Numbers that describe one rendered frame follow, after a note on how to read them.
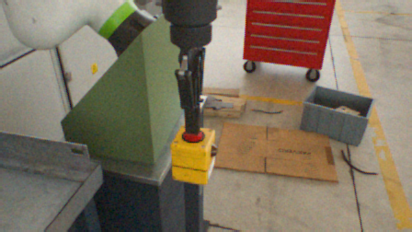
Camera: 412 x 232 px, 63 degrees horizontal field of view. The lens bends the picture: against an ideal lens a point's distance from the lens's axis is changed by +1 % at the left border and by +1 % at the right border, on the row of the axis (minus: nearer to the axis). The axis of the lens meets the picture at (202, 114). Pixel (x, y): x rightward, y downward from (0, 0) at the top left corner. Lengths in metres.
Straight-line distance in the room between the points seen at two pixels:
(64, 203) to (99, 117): 0.25
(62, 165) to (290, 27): 2.39
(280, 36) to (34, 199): 2.51
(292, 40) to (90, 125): 2.29
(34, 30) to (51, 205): 0.37
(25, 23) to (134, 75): 0.25
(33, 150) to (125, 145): 0.22
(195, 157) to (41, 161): 0.33
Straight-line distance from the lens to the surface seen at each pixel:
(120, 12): 0.91
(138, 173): 0.87
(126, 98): 0.80
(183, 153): 0.70
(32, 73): 1.59
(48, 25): 0.83
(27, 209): 0.72
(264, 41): 2.98
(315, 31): 2.91
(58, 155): 0.76
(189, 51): 0.59
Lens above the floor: 1.32
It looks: 32 degrees down
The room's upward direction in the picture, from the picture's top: straight up
